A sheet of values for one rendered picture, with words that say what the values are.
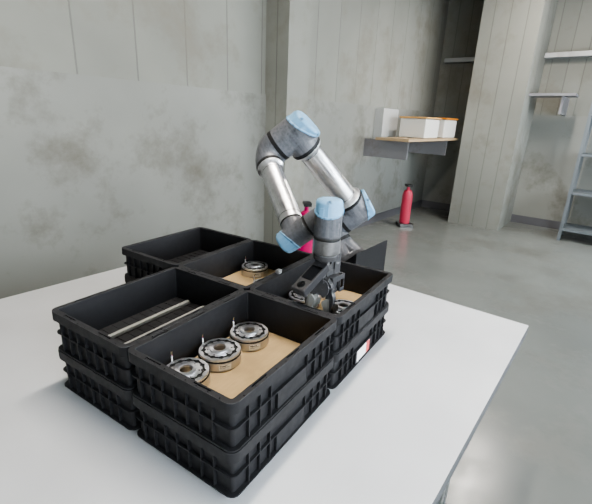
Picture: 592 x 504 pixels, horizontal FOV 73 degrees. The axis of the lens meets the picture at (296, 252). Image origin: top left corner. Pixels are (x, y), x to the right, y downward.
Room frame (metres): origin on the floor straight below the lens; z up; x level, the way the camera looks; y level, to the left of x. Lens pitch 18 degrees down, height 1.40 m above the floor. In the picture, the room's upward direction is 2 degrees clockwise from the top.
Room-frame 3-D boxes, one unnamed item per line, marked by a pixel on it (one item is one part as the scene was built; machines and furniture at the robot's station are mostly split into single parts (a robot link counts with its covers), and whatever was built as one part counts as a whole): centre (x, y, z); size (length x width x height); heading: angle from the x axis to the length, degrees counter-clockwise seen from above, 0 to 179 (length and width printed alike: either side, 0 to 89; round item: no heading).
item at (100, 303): (0.97, 0.37, 0.87); 0.40 x 0.30 x 0.11; 148
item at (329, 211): (1.06, -0.08, 1.15); 0.09 x 0.08 x 0.11; 172
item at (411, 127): (5.53, -1.55, 1.36); 0.47 x 0.39 x 0.26; 142
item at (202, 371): (0.76, 0.23, 0.86); 0.10 x 0.10 x 0.01
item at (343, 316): (1.15, -0.10, 0.92); 0.40 x 0.30 x 0.02; 148
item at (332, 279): (1.06, -0.09, 0.99); 0.09 x 0.08 x 0.12; 142
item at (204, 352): (0.85, 0.18, 0.86); 0.10 x 0.10 x 0.01
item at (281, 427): (0.81, 0.12, 0.76); 0.40 x 0.30 x 0.12; 148
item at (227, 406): (0.81, 0.12, 0.92); 0.40 x 0.30 x 0.02; 148
